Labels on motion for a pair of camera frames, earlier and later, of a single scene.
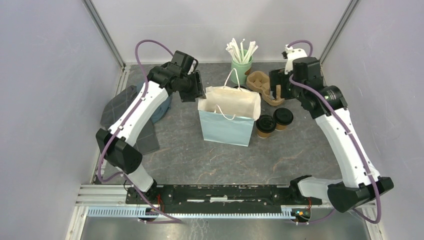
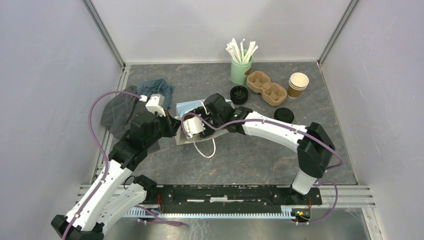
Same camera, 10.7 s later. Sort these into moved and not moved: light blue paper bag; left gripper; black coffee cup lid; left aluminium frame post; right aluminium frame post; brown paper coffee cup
Moved: left gripper; light blue paper bag
Not moved: right aluminium frame post; black coffee cup lid; left aluminium frame post; brown paper coffee cup
